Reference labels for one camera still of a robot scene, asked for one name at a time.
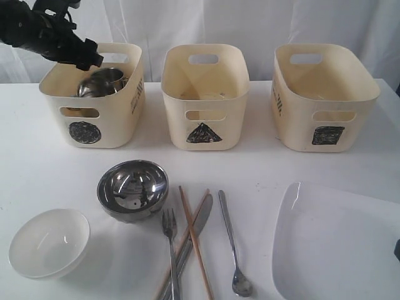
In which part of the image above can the cream bin with circle mark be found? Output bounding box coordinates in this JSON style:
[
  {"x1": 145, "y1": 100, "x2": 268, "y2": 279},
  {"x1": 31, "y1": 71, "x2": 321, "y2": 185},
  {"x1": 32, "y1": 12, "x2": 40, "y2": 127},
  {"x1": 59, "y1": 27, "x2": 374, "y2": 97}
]
[{"x1": 39, "y1": 43, "x2": 146, "y2": 148}]

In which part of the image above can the wooden chopstick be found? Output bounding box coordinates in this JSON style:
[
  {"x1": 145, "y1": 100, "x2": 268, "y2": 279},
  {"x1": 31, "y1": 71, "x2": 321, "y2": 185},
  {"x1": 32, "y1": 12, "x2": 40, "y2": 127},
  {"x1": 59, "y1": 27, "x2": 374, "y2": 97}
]
[
  {"x1": 153, "y1": 189, "x2": 210, "y2": 299},
  {"x1": 179, "y1": 186, "x2": 213, "y2": 300}
]

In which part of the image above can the long steel spoon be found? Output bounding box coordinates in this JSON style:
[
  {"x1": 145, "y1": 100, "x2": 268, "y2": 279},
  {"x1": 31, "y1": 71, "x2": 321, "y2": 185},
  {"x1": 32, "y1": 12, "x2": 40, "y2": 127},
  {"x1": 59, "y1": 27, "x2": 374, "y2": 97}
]
[{"x1": 218, "y1": 190, "x2": 253, "y2": 298}]

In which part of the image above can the steel mug with handle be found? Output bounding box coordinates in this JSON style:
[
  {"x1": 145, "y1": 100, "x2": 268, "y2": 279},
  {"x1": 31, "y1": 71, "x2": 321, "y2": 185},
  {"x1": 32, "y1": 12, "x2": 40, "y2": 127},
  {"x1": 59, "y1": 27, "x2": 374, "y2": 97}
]
[{"x1": 76, "y1": 67, "x2": 129, "y2": 98}]

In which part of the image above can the white curtain backdrop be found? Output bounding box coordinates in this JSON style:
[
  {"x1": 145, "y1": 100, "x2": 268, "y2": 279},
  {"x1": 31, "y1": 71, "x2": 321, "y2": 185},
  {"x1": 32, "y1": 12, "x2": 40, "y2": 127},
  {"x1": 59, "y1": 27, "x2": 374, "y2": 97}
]
[{"x1": 0, "y1": 0, "x2": 400, "y2": 84}]

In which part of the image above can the white square plate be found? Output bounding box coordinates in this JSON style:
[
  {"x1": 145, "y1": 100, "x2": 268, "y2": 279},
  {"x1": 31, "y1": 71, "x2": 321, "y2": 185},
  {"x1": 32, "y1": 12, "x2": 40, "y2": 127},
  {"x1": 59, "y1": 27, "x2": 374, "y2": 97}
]
[{"x1": 272, "y1": 182, "x2": 399, "y2": 299}]

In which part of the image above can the stainless steel bowl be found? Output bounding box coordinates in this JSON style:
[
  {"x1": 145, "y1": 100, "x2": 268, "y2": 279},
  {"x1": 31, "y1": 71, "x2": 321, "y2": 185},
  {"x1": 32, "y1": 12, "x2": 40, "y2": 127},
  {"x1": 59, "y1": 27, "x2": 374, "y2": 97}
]
[{"x1": 96, "y1": 159, "x2": 169, "y2": 224}]

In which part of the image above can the steel fork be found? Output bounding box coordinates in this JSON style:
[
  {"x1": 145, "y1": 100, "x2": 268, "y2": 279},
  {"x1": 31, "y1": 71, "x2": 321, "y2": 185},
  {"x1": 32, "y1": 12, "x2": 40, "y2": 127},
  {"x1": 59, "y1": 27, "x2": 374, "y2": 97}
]
[{"x1": 162, "y1": 208, "x2": 181, "y2": 299}]

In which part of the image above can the cream bin with square mark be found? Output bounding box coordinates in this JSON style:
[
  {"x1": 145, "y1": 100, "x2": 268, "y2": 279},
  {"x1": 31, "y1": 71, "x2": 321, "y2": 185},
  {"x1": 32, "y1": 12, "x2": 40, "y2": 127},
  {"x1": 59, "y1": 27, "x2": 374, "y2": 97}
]
[{"x1": 271, "y1": 43, "x2": 381, "y2": 153}]

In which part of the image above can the steel table knife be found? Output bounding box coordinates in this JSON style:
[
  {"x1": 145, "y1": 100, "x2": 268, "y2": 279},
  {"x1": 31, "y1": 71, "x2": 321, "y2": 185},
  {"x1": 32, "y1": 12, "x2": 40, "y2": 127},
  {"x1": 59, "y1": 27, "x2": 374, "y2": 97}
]
[{"x1": 156, "y1": 193, "x2": 213, "y2": 299}]

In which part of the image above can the cream bin with triangle mark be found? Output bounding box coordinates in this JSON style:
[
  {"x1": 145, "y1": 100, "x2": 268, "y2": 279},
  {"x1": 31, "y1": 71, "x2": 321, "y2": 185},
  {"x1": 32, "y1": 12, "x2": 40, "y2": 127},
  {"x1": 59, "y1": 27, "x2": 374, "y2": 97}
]
[{"x1": 161, "y1": 44, "x2": 249, "y2": 151}]

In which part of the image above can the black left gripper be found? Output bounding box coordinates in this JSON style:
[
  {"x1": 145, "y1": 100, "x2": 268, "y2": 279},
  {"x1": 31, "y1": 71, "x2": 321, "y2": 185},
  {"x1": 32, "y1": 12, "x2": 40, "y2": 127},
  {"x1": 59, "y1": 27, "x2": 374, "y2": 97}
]
[{"x1": 18, "y1": 1, "x2": 104, "y2": 71}]

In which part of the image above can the dark object at right edge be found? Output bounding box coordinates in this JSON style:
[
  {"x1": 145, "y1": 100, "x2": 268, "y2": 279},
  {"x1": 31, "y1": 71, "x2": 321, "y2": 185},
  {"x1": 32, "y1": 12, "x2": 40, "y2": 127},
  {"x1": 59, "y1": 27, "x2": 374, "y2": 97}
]
[{"x1": 393, "y1": 239, "x2": 400, "y2": 261}]

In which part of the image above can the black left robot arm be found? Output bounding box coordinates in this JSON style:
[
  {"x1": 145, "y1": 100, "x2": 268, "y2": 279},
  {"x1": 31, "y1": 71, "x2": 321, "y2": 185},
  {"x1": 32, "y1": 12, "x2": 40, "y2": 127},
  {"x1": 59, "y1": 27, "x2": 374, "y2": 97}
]
[{"x1": 1, "y1": 0, "x2": 103, "y2": 71}]

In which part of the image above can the small steel cup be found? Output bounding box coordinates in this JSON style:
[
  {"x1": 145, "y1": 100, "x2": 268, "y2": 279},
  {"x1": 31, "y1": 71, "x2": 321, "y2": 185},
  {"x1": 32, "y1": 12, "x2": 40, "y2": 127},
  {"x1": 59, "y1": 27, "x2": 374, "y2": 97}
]
[{"x1": 64, "y1": 107, "x2": 82, "y2": 112}]

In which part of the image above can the white ceramic bowl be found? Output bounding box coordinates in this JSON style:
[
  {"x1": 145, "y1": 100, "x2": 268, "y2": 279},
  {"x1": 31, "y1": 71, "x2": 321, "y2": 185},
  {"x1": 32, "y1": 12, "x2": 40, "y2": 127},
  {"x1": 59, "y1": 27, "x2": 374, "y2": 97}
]
[{"x1": 8, "y1": 209, "x2": 91, "y2": 281}]

